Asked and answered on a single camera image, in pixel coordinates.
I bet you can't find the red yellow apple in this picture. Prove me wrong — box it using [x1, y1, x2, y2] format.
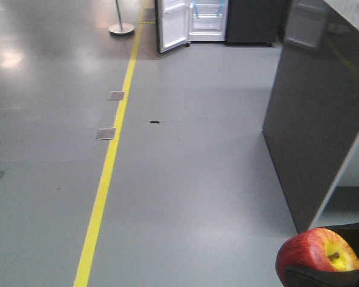
[275, 228, 359, 286]

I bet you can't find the metal stand with round base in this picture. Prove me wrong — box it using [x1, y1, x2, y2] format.
[108, 0, 135, 36]

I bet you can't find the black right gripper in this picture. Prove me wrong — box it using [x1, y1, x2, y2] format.
[285, 222, 359, 287]

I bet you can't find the dark grey fridge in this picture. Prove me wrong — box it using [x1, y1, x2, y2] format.
[154, 0, 290, 47]

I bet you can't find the metal floor plate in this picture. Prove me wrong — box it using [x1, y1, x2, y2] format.
[107, 91, 125, 101]
[95, 127, 116, 141]

